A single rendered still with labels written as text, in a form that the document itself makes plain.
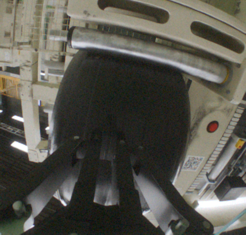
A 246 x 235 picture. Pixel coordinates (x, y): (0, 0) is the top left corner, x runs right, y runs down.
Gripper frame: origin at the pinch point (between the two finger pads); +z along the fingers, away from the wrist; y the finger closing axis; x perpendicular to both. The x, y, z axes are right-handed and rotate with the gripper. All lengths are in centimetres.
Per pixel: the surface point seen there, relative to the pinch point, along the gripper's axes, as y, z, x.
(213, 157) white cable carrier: 42, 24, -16
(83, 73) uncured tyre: -6.1, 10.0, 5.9
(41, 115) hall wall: -533, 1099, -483
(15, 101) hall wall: -815, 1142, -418
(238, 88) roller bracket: 24.2, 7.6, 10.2
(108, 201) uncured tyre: 2.5, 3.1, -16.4
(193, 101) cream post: 26.5, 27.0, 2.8
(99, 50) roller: -4.1, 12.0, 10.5
